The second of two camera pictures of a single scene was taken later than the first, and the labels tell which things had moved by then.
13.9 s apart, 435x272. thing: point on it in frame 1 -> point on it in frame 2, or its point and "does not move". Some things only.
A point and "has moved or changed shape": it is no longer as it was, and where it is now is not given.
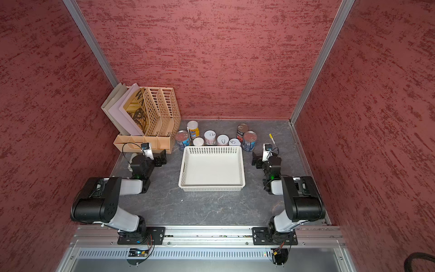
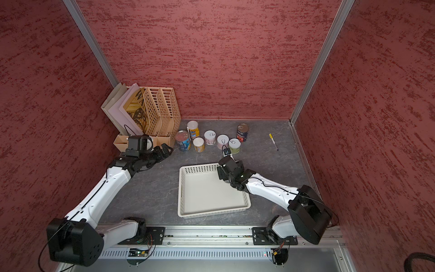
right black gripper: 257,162 -> 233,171
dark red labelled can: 242,128 does not move
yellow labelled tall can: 194,131 does not move
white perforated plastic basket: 212,168 has moved or changed shape
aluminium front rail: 204,237 does not move
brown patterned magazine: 136,107 does not move
